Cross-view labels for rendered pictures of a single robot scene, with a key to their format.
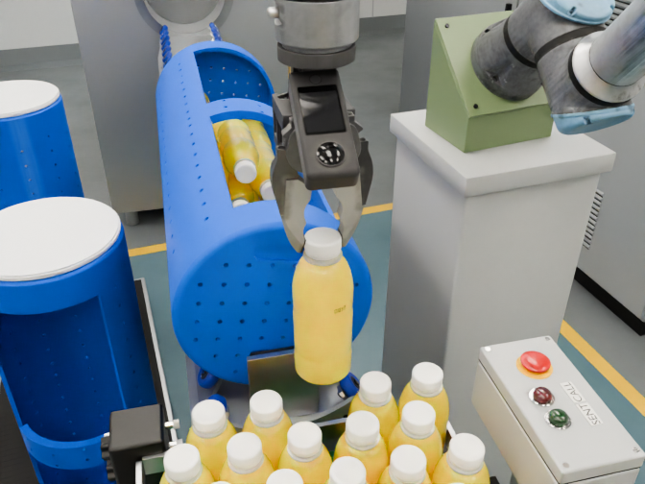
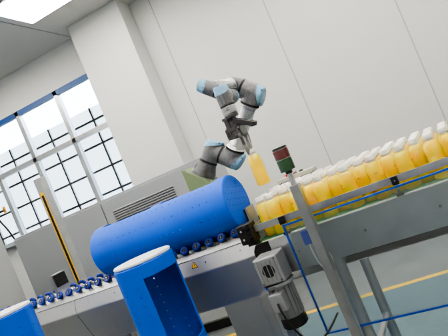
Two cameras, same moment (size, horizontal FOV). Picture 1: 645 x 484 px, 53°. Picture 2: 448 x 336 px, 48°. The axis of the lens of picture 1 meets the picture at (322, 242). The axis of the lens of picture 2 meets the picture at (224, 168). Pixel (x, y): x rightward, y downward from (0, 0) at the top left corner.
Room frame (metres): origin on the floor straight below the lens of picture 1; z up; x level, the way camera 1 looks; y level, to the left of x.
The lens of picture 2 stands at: (-0.83, 2.02, 1.25)
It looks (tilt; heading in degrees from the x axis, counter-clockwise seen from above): 0 degrees down; 308
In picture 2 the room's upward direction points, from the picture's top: 23 degrees counter-clockwise
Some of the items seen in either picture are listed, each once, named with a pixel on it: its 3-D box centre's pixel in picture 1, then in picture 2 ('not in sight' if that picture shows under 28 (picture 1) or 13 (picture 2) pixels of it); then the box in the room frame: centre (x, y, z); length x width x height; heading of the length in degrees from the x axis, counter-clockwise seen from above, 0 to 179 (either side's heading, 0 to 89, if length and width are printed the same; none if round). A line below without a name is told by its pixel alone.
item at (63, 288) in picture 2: not in sight; (61, 285); (1.97, 0.37, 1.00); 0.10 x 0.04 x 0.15; 104
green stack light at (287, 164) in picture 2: not in sight; (285, 165); (0.22, 0.32, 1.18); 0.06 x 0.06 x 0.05
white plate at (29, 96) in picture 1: (6, 98); (1, 314); (1.72, 0.87, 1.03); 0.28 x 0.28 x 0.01
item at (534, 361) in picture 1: (535, 362); not in sight; (0.59, -0.26, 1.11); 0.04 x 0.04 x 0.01
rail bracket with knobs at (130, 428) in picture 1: (145, 451); (249, 233); (0.59, 0.24, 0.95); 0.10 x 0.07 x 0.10; 104
